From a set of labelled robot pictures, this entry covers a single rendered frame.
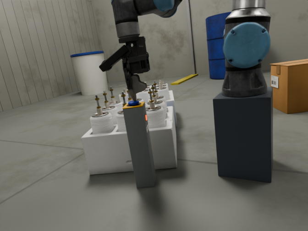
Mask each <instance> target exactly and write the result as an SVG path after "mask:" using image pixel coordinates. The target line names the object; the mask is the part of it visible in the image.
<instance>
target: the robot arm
mask: <svg viewBox="0 0 308 231"><path fill-rule="evenodd" d="M182 1H183V0H111V5H112V8H113V13H114V19H115V27H116V33H117V37H118V38H119V39H118V40H119V43H120V44H122V43H126V45H123V46H122V47H120V48H119V49H118V50H117V51H116V52H115V53H114V54H113V55H111V56H110V57H109V58H108V59H107V60H104V61H103V62H102V63H101V65H100V66H99V68H100V69H101V71H102V72H105V71H109V70H111V69H112V67H113V65H115V64H116V63H117V62H118V61H119V60H121V59H122V60H123V61H122V67H123V71H124V74H125V80H126V85H127V88H128V91H129V94H130V96H131V98H132V99H133V101H137V99H136V94H137V93H139V92H141V91H144V90H145V89H146V88H147V84H146V83H145V82H142V81H140V77H139V75H138V74H139V73H144V72H148V71H149V70H150V65H149V54H148V52H147V51H146V44H145V41H146V40H145V37H144V36H142V37H139V35H140V30H139V24H138V16H143V15H147V14H152V13H153V14H156V15H159V16H160V17H163V18H169V17H172V16H173V15H174V14H175V13H176V11H177V7H178V6H179V4H180V3H181V2H182ZM265 8H266V0H232V12H231V14H230V15H229V16H228V17H227V18H226V19H225V29H224V35H223V39H224V42H223V54H224V57H225V79H224V82H223V86H222V95H223V96H226V97H252V96H257V95H262V94H265V93H267V84H266V81H265V78H264V76H263V73H262V70H261V61H262V60H263V59H264V58H265V57H266V55H267V54H268V51H269V49H270V43H271V41H270V35H269V30H270V19H271V15H270V14H269V13H268V12H267V11H266V9H265ZM131 44H133V46H131ZM134 73H137V74H134Z"/></svg>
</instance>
